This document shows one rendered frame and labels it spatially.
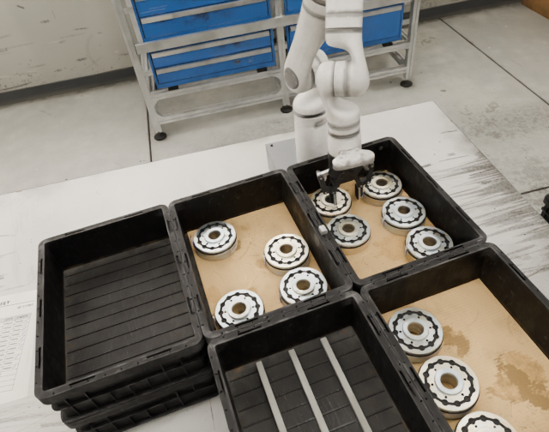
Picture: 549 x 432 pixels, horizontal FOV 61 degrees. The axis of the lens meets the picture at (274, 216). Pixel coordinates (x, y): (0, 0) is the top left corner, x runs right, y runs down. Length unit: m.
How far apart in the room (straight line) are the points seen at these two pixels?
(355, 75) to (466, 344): 0.56
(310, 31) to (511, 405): 0.84
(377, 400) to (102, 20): 3.21
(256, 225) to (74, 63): 2.84
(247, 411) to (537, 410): 0.50
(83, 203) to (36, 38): 2.30
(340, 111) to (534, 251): 0.66
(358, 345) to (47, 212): 1.08
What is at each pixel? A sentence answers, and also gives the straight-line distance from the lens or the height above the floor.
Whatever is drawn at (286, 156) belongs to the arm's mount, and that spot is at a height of 0.80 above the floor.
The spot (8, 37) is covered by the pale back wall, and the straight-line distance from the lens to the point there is 3.82.
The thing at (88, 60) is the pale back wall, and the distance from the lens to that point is 3.80.
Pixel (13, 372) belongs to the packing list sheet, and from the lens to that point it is 1.30.
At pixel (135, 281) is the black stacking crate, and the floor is 0.83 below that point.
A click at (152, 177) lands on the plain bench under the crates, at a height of 0.70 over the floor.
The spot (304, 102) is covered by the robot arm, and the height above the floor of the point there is 1.00.
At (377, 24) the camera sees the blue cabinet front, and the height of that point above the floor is 0.45.
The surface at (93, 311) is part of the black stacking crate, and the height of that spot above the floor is 0.83.
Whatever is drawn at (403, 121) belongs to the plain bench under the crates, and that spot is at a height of 0.70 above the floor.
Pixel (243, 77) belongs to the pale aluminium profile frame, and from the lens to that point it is 2.91.
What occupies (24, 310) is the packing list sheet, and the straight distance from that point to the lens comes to 1.39.
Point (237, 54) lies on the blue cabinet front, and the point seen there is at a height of 0.44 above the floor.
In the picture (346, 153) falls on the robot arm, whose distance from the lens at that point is 1.02.
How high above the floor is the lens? 1.67
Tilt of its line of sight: 45 degrees down
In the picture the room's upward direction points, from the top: 8 degrees counter-clockwise
